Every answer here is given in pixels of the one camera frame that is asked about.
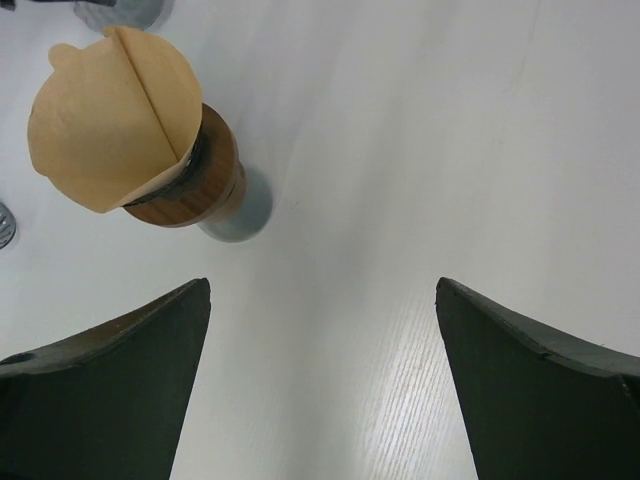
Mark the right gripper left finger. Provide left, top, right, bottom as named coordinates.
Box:
left=1, top=278, right=211, bottom=479

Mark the blue glass dripper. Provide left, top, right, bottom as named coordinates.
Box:
left=123, top=103, right=211, bottom=208

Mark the dark brown wooden ring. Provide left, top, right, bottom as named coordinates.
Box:
left=122, top=102, right=247, bottom=229

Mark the grey glass dripper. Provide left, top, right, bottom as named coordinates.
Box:
left=0, top=203, right=17, bottom=249

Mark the brown paper coffee filter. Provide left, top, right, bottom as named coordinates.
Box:
left=27, top=26, right=202, bottom=213

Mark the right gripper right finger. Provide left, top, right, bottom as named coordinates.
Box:
left=436, top=278, right=639, bottom=479

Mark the clear glass pitcher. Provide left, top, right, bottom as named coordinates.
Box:
left=73, top=0, right=175, bottom=33

